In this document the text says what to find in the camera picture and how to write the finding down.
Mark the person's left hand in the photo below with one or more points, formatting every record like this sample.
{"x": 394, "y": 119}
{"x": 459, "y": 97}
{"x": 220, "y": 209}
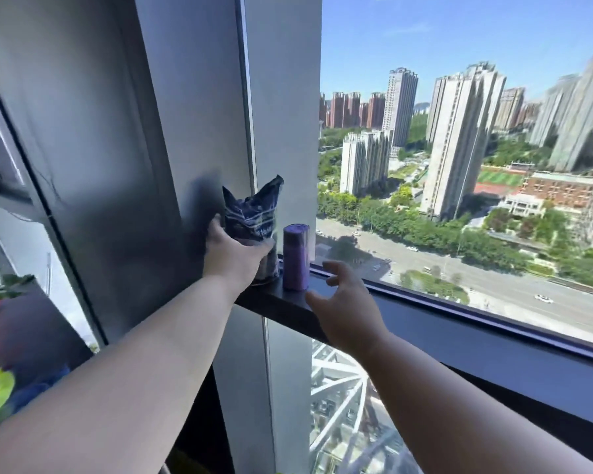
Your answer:
{"x": 230, "y": 259}

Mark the person's right hand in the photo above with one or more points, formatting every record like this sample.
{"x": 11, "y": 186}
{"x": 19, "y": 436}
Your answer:
{"x": 348, "y": 315}

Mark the person's right thumb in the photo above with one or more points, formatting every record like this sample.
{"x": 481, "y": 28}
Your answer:
{"x": 318, "y": 302}

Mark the person's right middle finger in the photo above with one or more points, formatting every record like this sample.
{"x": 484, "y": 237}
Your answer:
{"x": 332, "y": 280}

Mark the person's left thumb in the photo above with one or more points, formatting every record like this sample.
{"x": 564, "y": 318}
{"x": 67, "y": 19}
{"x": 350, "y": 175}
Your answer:
{"x": 217, "y": 227}

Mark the dark blue plastic bag pack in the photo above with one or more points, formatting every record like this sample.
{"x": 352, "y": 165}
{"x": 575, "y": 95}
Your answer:
{"x": 253, "y": 219}

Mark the person's right forearm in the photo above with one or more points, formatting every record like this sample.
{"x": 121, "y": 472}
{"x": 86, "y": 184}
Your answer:
{"x": 454, "y": 414}

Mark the person's left forearm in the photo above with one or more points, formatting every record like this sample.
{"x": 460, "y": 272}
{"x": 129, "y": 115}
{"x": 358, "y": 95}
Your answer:
{"x": 108, "y": 385}

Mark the purple trash bag roll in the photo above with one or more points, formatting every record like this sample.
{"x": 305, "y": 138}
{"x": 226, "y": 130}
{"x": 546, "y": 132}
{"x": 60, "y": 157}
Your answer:
{"x": 296, "y": 256}

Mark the dark window sill ledge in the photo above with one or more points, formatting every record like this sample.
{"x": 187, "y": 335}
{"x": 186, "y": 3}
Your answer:
{"x": 425, "y": 330}

